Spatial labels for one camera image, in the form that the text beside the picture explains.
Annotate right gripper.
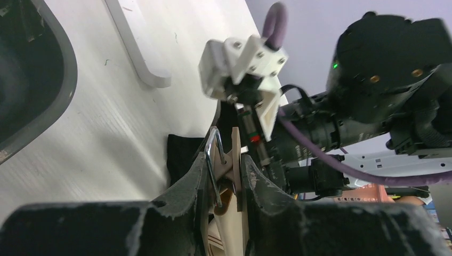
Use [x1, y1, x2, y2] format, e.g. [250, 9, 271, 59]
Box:
[235, 105, 286, 191]

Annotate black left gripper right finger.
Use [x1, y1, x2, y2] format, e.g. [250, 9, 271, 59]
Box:
[241, 154, 449, 256]

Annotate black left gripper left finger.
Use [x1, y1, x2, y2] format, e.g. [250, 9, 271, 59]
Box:
[1, 154, 208, 255]

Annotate black underwear white waistband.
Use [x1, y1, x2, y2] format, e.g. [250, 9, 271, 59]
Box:
[166, 100, 241, 186]

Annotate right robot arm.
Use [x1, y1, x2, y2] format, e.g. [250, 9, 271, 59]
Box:
[234, 12, 451, 255]

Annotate grey plastic basin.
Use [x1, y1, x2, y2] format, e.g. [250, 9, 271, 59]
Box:
[1, 1, 78, 162]

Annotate white right pole base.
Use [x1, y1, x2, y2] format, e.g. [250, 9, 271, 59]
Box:
[105, 0, 172, 88]

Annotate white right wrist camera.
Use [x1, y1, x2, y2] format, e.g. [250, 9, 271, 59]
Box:
[198, 35, 288, 141]

